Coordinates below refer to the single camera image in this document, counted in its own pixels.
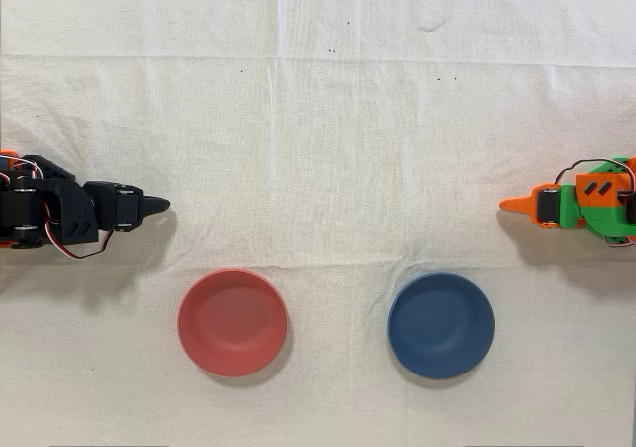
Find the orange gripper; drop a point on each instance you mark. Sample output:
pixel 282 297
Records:
pixel 546 206

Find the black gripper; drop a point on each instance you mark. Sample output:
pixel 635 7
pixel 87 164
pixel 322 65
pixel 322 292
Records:
pixel 130 209

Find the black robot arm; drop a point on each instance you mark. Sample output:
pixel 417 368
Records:
pixel 64 208

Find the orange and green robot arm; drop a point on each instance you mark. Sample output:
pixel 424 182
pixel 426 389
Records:
pixel 601 208

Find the pink bowl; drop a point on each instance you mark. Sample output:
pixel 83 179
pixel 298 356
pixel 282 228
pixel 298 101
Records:
pixel 231 323

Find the blue bowl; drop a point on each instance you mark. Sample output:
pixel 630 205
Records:
pixel 439 325

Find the white table cloth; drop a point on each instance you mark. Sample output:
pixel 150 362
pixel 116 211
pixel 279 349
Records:
pixel 318 169

